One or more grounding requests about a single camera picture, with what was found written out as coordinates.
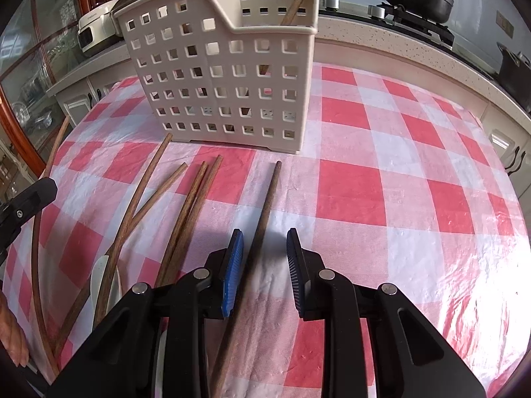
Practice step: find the wooden glass door cabinet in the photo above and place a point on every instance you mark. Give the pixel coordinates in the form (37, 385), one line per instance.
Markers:
(33, 70)

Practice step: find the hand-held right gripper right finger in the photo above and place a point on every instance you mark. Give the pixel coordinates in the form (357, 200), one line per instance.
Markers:
(295, 273)

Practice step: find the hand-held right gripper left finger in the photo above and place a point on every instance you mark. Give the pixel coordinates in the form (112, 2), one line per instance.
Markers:
(234, 273)

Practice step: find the wall outlet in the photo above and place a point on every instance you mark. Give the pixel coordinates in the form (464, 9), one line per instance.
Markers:
(505, 23)

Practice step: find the person's left hand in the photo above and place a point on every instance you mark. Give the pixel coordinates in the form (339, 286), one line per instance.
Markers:
(12, 336)

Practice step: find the red white checkered tablecloth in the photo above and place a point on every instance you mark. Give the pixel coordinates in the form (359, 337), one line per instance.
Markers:
(373, 215)

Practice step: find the white rice cooker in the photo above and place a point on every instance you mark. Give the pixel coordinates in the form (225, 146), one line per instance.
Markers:
(97, 25)

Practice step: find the black cooking pot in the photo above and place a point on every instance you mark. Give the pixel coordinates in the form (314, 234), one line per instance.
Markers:
(514, 74)

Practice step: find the white ceramic spoon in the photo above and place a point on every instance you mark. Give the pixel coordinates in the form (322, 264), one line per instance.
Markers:
(99, 273)

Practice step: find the gas stove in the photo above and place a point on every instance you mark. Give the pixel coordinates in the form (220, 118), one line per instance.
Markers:
(419, 23)

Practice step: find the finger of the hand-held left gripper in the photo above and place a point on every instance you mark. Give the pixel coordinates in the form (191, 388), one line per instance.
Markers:
(29, 203)

